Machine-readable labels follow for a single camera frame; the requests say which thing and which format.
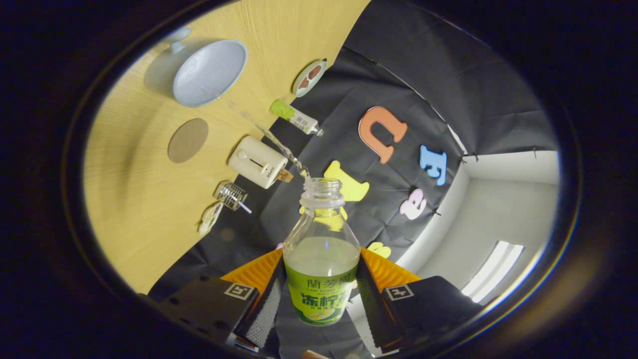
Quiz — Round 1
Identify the metal wire holder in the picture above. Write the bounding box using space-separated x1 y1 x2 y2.
214 181 248 210

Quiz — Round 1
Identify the white toaster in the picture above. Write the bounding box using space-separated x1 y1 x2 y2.
228 136 290 189

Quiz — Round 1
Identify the pale green plate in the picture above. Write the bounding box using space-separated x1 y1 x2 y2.
292 58 328 98

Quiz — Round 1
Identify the white divided dish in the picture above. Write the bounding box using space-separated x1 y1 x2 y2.
199 202 224 236

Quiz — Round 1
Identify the white cup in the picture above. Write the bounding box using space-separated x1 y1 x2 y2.
144 26 248 108

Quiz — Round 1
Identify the slim green drink bottle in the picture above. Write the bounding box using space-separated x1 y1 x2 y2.
269 99 324 137

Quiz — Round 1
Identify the brown round coaster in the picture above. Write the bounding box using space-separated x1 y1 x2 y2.
167 118 209 164

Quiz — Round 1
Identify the ceiling light panel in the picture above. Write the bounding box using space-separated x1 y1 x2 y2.
461 240 525 304

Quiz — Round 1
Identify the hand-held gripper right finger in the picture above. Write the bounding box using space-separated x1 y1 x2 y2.
346 247 484 350

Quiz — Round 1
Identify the wooden table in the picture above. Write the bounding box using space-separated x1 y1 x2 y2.
82 0 372 295

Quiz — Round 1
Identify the green label juice bottle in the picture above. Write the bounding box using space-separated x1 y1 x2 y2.
283 178 361 327

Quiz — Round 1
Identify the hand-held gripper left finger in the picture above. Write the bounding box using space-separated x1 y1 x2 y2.
145 248 287 352

